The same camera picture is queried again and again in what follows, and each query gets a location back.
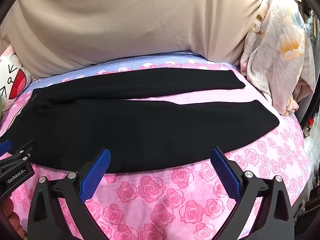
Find pink rose bed sheet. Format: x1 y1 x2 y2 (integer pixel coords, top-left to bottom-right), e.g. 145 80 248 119
0 52 313 240

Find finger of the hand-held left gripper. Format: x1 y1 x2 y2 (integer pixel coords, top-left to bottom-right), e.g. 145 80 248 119
0 139 35 170
0 140 12 155

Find white cartoon face pillow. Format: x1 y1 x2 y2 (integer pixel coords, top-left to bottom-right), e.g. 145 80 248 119
0 44 32 105

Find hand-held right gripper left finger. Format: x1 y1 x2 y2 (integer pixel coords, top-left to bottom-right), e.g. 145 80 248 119
27 149 111 240

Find beige curtain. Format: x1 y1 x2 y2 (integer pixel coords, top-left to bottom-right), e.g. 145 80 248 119
0 0 273 80

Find black pants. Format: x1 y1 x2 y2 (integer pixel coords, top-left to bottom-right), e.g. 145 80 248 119
7 67 280 174

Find pale floral fleece blanket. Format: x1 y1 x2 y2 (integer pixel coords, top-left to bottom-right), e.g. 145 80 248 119
240 0 316 115

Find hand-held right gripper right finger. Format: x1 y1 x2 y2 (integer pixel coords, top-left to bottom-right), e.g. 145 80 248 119
211 147 293 240

